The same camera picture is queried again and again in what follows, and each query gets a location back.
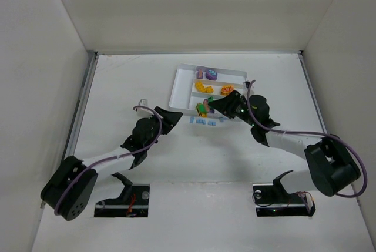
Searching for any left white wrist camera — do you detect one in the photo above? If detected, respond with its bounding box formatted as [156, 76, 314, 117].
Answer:
[136, 99, 150, 117]

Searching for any white divided sorting tray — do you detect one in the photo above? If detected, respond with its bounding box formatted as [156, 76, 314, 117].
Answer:
[169, 64, 247, 116]

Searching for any yellow long lego brick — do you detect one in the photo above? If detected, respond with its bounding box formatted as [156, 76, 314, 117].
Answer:
[194, 81, 206, 93]

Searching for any yellow orange patterned lego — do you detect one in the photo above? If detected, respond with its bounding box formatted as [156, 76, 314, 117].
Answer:
[220, 85, 234, 96]

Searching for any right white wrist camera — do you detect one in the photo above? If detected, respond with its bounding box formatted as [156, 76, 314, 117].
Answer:
[243, 80, 254, 95]

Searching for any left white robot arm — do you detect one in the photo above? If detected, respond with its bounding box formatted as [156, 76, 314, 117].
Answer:
[40, 105, 183, 221]

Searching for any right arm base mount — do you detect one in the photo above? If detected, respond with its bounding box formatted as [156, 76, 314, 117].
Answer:
[252, 170, 316, 217]

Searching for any purple butterfly wing lego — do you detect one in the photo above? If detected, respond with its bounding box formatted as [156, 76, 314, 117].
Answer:
[196, 68, 203, 79]

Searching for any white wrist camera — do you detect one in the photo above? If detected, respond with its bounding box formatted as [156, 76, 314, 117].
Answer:
[243, 80, 254, 95]
[136, 99, 150, 117]

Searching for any green purple yellow lego cluster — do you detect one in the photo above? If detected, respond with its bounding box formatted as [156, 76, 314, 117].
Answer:
[196, 96, 214, 117]

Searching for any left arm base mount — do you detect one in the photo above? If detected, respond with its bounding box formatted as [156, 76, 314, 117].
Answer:
[93, 172, 150, 218]

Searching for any purple round lego piece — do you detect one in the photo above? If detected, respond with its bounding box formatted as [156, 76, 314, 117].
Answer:
[205, 69, 218, 81]

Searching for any small yellow lego piece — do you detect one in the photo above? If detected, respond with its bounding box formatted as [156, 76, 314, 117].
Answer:
[205, 86, 214, 94]

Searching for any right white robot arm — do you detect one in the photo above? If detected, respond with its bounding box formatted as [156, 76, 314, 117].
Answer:
[209, 90, 368, 198]

